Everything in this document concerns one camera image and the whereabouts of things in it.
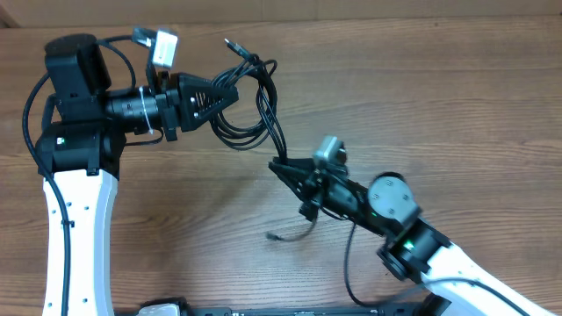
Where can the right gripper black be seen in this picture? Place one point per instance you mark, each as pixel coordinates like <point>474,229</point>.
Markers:
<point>305,183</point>

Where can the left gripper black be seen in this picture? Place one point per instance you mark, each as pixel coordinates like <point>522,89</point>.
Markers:
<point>176,104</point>

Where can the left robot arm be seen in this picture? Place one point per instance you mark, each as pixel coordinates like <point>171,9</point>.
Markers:
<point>84,129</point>

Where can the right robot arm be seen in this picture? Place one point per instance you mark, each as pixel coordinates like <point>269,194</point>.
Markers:
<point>413,249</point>

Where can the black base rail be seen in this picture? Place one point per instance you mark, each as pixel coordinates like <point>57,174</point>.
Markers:
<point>395,309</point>

